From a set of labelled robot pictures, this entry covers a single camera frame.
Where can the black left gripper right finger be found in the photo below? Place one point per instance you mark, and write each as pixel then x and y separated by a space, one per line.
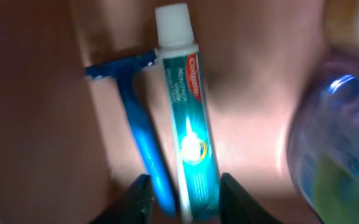
pixel 237 206

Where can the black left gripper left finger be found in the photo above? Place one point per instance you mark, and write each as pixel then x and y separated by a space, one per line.
pixel 134 207

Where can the clear pump bottle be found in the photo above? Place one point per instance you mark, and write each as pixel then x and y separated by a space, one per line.
pixel 323 143

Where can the white cardboard box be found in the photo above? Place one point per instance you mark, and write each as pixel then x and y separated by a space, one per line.
pixel 66 151

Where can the blue disposable razor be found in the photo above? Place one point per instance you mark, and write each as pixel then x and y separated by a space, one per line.
pixel 123 71

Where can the teal toothpaste tube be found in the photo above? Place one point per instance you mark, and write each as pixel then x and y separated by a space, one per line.
pixel 197 170

